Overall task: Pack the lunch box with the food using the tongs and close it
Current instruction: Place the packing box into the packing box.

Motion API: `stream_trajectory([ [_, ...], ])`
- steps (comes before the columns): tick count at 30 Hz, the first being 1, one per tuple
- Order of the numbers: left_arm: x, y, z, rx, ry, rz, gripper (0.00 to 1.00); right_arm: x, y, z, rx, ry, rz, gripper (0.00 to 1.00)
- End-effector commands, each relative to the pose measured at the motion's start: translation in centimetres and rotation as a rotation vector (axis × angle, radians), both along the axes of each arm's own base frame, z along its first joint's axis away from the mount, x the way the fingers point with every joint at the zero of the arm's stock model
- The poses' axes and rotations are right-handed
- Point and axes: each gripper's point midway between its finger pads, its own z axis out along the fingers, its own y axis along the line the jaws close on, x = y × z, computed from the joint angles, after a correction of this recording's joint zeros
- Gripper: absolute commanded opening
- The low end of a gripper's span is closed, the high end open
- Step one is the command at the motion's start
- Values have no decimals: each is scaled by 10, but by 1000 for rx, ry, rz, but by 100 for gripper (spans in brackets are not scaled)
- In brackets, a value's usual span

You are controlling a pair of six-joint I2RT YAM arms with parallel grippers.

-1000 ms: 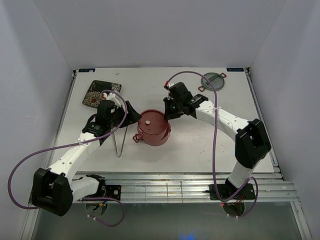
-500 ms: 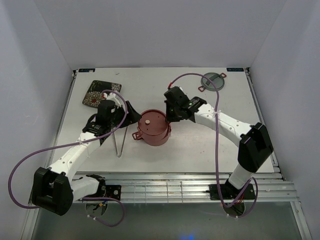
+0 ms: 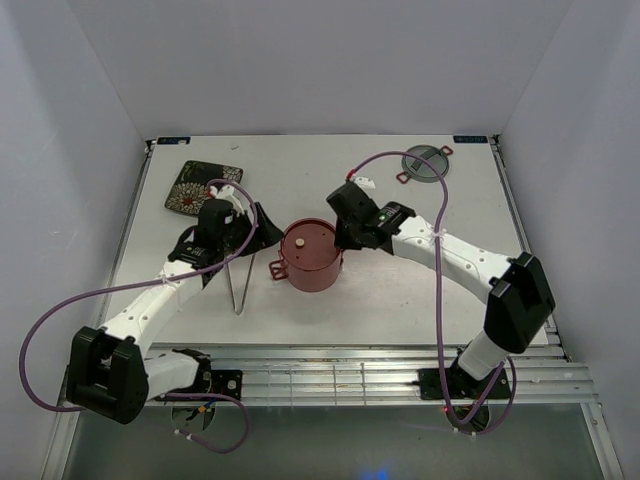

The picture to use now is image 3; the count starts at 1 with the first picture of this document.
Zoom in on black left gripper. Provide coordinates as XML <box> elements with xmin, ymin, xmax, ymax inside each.
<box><xmin>219</xmin><ymin>202</ymin><xmax>284</xmax><ymax>258</ymax></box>

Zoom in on dark red lid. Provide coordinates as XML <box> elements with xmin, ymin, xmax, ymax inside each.
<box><xmin>280</xmin><ymin>218</ymin><xmax>339</xmax><ymax>270</ymax></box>

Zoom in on stainless steel tongs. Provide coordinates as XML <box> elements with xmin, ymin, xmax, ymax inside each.
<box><xmin>224</xmin><ymin>249</ymin><xmax>259</xmax><ymax>316</ymax></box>

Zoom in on pink steel-lined bowl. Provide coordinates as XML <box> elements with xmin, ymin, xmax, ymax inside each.
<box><xmin>268</xmin><ymin>259</ymin><xmax>341</xmax><ymax>293</ymax></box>
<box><xmin>268</xmin><ymin>232</ymin><xmax>342</xmax><ymax>288</ymax></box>

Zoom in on grey lid with handle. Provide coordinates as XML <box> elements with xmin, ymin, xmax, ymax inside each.
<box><xmin>396</xmin><ymin>145</ymin><xmax>454</xmax><ymax>184</ymax></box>

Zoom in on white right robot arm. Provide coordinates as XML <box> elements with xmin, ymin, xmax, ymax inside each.
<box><xmin>327</xmin><ymin>182</ymin><xmax>556</xmax><ymax>397</ymax></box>

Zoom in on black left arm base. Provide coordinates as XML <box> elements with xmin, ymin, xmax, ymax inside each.
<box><xmin>203</xmin><ymin>369</ymin><xmax>243</xmax><ymax>400</ymax></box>

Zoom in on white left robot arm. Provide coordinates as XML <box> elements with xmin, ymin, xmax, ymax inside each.
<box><xmin>66</xmin><ymin>199</ymin><xmax>284</xmax><ymax>424</ymax></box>

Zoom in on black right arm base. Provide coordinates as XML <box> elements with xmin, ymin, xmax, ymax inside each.
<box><xmin>412</xmin><ymin>368</ymin><xmax>511</xmax><ymax>400</ymax></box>

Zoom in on black patterned square plate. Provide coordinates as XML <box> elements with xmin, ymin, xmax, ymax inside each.
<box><xmin>164</xmin><ymin>160</ymin><xmax>244</xmax><ymax>217</ymax></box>

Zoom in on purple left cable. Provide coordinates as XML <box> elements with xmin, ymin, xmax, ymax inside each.
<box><xmin>18</xmin><ymin>178</ymin><xmax>261</xmax><ymax>455</ymax></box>

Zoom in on purple cable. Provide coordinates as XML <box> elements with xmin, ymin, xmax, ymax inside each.
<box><xmin>18</xmin><ymin>178</ymin><xmax>261</xmax><ymax>455</ymax></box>
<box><xmin>345</xmin><ymin>150</ymin><xmax>517</xmax><ymax>437</ymax></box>

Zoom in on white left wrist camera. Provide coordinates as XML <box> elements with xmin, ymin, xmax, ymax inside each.
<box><xmin>208</xmin><ymin>185</ymin><xmax>245</xmax><ymax>213</ymax></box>

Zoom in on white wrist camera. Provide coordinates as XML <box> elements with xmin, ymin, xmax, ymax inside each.
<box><xmin>346</xmin><ymin>173</ymin><xmax>376</xmax><ymax>190</ymax></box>
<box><xmin>208</xmin><ymin>185</ymin><xmax>245</xmax><ymax>213</ymax></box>

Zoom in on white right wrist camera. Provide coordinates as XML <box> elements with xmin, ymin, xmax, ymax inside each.
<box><xmin>346</xmin><ymin>173</ymin><xmax>376</xmax><ymax>190</ymax></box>

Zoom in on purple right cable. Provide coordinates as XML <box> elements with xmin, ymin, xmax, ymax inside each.
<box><xmin>345</xmin><ymin>150</ymin><xmax>517</xmax><ymax>437</ymax></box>

